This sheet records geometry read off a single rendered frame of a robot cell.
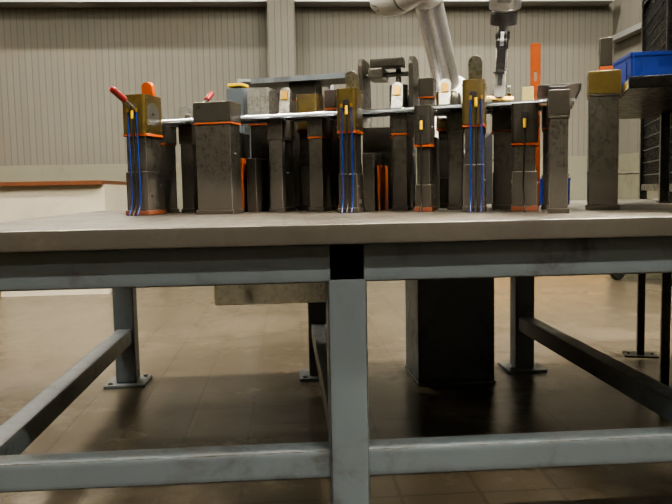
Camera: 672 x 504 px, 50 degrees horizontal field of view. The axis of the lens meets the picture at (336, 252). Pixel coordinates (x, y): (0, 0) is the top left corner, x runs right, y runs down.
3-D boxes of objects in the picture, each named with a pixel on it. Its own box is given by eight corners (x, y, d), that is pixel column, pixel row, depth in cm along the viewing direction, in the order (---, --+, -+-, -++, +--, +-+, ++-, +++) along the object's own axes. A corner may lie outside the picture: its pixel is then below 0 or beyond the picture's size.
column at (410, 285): (404, 367, 311) (403, 213, 305) (475, 364, 313) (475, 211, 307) (417, 386, 280) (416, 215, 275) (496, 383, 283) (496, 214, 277)
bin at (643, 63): (630, 95, 218) (631, 51, 217) (603, 106, 248) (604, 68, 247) (687, 94, 217) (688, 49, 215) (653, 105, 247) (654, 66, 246)
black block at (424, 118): (411, 213, 197) (410, 104, 195) (417, 212, 207) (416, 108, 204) (431, 213, 196) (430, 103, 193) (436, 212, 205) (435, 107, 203)
